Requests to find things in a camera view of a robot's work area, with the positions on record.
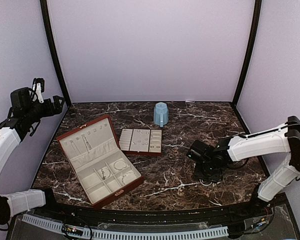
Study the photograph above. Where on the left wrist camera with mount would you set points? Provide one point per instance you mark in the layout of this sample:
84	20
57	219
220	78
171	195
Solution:
38	87

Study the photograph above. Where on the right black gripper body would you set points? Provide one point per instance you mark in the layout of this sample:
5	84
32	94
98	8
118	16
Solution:
207	171

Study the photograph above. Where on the black corner post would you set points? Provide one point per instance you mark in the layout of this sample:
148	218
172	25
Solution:
248	52
53	51

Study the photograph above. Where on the black right corner post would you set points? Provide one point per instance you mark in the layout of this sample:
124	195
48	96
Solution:
248	52

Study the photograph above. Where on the brown jewelry box cream lining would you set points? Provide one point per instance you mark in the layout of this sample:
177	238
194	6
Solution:
94	154

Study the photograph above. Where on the brown jewelry tray cream lining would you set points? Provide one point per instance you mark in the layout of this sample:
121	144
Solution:
146	142

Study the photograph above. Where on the light blue upside-down mug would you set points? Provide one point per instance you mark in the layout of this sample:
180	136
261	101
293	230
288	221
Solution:
161	114

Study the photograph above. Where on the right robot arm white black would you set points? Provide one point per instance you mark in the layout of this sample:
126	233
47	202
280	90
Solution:
284	138

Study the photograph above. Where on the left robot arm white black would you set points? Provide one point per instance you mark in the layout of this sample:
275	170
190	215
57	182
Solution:
23	113

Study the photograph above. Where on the white slotted cable duct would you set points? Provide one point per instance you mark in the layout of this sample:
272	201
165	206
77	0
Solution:
97	234

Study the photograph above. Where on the black front table rail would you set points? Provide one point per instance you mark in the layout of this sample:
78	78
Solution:
223	215

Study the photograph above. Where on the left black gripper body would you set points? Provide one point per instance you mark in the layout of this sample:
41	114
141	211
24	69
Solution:
34	116

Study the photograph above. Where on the small circuit board with leds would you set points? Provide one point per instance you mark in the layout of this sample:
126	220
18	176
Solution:
69	230

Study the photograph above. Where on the black left corner post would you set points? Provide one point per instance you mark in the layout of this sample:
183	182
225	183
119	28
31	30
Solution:
53	51

